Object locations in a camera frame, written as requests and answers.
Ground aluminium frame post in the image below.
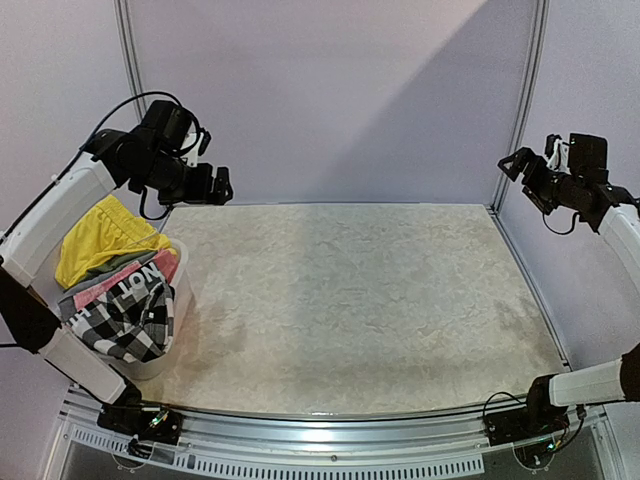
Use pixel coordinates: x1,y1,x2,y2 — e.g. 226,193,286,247
113,0,144,96
489,0,551,214

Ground white plastic laundry basket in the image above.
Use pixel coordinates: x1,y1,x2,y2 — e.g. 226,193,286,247
57,239,193,380

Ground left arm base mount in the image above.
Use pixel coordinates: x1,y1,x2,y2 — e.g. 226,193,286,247
97,404,184,445

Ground olive green garment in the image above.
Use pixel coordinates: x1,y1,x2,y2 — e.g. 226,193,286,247
80,250,156,282

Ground black white plaid shirt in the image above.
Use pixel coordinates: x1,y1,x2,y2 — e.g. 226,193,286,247
58,281,175,363

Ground grey garment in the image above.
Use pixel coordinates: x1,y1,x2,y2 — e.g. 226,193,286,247
57,278,100,304

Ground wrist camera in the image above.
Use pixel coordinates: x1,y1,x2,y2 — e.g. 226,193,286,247
544,134,570,173
179,129,211,167

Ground pink printed garment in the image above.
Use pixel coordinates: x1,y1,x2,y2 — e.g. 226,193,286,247
72,249,179,311

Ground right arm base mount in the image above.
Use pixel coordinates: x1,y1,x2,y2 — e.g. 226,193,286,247
482,407,569,446

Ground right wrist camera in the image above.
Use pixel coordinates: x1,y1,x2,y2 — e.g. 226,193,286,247
544,134,570,173

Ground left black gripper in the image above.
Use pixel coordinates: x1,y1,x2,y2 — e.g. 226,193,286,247
133,150,234,205

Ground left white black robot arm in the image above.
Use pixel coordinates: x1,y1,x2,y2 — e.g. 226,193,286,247
1,91,234,434

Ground right aluminium frame post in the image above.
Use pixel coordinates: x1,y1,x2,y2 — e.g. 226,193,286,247
489,0,551,214

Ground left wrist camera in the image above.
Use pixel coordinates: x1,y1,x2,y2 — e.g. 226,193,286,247
179,129,211,167

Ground yellow shorts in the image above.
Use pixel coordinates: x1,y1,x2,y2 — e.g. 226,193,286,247
55,195,177,290

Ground left aluminium frame post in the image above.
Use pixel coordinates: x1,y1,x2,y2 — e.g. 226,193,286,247
113,0,144,96

